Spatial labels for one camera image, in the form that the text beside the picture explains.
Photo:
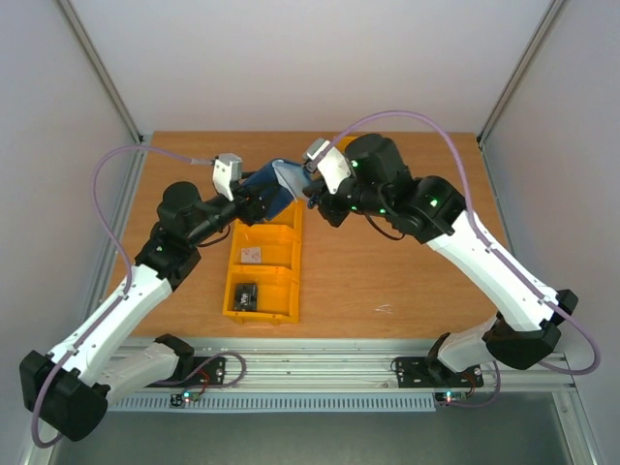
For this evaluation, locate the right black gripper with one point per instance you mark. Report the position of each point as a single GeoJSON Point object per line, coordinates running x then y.
{"type": "Point", "coordinates": [327, 205]}

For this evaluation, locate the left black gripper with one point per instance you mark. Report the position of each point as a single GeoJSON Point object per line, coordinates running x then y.
{"type": "Point", "coordinates": [252, 208]}

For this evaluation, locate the blue card holder wallet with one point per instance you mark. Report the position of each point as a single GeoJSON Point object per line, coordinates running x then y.
{"type": "Point", "coordinates": [276, 185]}

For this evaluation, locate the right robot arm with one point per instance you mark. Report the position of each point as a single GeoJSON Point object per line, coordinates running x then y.
{"type": "Point", "coordinates": [369, 177]}

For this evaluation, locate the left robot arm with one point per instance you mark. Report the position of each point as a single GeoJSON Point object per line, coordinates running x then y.
{"type": "Point", "coordinates": [69, 389]}

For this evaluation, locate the white card in bin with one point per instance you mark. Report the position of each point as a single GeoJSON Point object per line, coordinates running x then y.
{"type": "Point", "coordinates": [251, 255]}

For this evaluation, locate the black card in bin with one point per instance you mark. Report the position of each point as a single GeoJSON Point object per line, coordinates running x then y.
{"type": "Point", "coordinates": [245, 297]}

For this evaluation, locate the yellow bin top of row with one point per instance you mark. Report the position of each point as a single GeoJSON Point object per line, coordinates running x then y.
{"type": "Point", "coordinates": [285, 222]}

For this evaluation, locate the yellow bin of row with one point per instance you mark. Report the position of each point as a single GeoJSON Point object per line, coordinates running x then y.
{"type": "Point", "coordinates": [278, 294]}
{"type": "Point", "coordinates": [285, 222]}
{"type": "Point", "coordinates": [278, 249]}

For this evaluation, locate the yellow single bin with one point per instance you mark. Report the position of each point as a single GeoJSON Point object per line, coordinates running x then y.
{"type": "Point", "coordinates": [344, 142]}

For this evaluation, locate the yellow bin middle of row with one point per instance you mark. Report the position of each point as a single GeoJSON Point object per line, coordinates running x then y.
{"type": "Point", "coordinates": [278, 249]}

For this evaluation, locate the yellow bin bottom of row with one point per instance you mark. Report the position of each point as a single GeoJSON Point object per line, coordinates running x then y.
{"type": "Point", "coordinates": [278, 294]}

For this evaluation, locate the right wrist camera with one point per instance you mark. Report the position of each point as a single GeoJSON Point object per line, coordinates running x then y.
{"type": "Point", "coordinates": [333, 167]}

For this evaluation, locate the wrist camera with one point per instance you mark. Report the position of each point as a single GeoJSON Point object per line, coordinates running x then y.
{"type": "Point", "coordinates": [227, 168]}
{"type": "Point", "coordinates": [333, 167]}

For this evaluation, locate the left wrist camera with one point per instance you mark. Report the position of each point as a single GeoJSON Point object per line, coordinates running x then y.
{"type": "Point", "coordinates": [227, 168]}

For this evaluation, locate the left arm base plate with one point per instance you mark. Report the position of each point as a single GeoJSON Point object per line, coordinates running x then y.
{"type": "Point", "coordinates": [208, 370]}

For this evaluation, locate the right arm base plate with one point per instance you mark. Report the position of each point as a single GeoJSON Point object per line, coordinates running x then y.
{"type": "Point", "coordinates": [417, 372]}

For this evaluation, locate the grey slotted cable duct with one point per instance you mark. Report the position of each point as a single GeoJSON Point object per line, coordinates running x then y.
{"type": "Point", "coordinates": [273, 402]}

